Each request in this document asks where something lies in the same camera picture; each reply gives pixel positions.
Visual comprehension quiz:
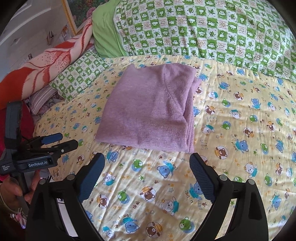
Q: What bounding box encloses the framed flower painting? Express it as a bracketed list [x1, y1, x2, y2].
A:
[62, 0, 108, 35]

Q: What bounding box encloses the red white patterned blanket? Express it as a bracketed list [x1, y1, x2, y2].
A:
[1, 18, 93, 109]

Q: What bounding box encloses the person's left hand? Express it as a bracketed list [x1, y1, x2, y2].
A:
[1, 171, 40, 212]

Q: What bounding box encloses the purple knit sweater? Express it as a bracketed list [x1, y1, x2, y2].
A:
[95, 63, 201, 153]

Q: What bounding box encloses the green checkered frog quilt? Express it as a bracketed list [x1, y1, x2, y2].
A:
[92, 0, 296, 84]

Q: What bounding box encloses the striped purple cloth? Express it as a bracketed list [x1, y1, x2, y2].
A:
[25, 85, 63, 115]

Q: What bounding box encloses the green checkered pillow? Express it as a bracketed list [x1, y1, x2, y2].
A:
[49, 49, 110, 101]

